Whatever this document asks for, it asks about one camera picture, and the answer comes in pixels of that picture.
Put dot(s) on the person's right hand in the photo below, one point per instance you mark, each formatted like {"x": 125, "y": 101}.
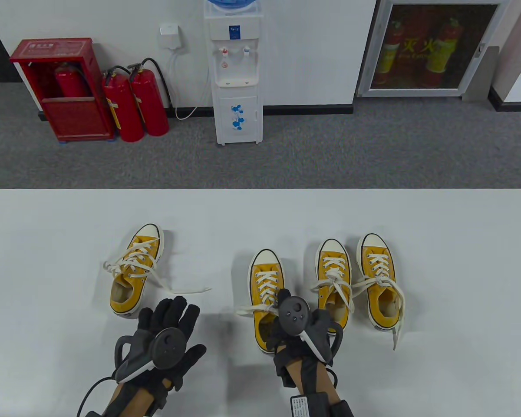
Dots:
{"x": 274, "y": 339}

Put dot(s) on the person's left hand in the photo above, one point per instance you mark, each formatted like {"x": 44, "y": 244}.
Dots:
{"x": 169, "y": 315}

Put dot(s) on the white shoe lace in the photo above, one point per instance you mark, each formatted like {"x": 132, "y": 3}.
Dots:
{"x": 108, "y": 267}
{"x": 378, "y": 260}
{"x": 265, "y": 278}
{"x": 333, "y": 260}

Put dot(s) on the person's right forearm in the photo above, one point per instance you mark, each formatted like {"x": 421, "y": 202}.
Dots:
{"x": 308, "y": 382}

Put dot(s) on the person's left forearm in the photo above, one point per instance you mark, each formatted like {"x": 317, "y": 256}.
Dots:
{"x": 130, "y": 402}

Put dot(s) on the black white handheld controller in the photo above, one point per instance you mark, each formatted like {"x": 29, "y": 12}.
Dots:
{"x": 167, "y": 349}
{"x": 295, "y": 315}

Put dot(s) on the black box with white label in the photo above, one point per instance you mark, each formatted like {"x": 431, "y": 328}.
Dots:
{"x": 308, "y": 406}

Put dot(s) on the red extinguisher cabinet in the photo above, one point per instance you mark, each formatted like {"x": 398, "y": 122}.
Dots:
{"x": 76, "y": 119}

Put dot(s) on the white water dispenser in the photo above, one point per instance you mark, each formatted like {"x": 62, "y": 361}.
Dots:
{"x": 236, "y": 87}

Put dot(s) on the red yellow fire extinguisher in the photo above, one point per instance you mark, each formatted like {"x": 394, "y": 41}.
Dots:
{"x": 443, "y": 56}
{"x": 388, "y": 56}

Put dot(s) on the blue water bottle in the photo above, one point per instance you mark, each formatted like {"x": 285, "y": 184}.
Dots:
{"x": 230, "y": 4}

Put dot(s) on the glass door fire cabinet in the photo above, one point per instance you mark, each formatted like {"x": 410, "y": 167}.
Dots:
{"x": 434, "y": 47}

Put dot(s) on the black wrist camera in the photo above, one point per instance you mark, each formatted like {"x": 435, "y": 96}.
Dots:
{"x": 285, "y": 378}
{"x": 163, "y": 395}

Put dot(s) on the white wall box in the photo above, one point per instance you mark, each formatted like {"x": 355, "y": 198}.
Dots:
{"x": 170, "y": 37}

